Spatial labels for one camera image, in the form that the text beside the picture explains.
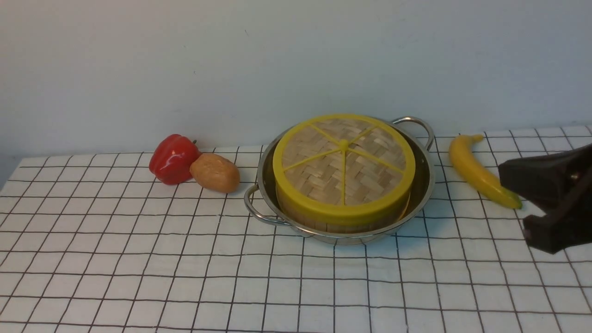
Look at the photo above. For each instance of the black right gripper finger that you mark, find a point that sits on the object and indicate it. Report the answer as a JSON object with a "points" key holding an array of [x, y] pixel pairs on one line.
{"points": [[547, 180], [566, 224]]}

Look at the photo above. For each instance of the yellow woven steamer lid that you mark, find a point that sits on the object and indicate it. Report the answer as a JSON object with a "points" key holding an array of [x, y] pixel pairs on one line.
{"points": [[344, 163]]}

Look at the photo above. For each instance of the yellow bamboo steamer basket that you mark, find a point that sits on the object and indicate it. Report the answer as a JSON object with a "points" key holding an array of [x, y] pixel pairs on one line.
{"points": [[348, 224]]}

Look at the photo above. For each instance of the stainless steel pot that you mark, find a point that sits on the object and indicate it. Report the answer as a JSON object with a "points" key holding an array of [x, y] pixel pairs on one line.
{"points": [[262, 203]]}

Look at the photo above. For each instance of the yellow toy banana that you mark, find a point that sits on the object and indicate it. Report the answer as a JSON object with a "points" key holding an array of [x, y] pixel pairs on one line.
{"points": [[477, 176]]}

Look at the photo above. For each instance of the brown toy potato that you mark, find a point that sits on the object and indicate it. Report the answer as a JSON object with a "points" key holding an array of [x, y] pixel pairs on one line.
{"points": [[215, 173]]}

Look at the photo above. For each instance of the red toy bell pepper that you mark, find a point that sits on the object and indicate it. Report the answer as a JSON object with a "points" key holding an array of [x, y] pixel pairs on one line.
{"points": [[172, 159]]}

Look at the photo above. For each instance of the white checkered tablecloth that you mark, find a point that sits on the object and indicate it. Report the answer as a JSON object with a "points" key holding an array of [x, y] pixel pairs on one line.
{"points": [[93, 243]]}

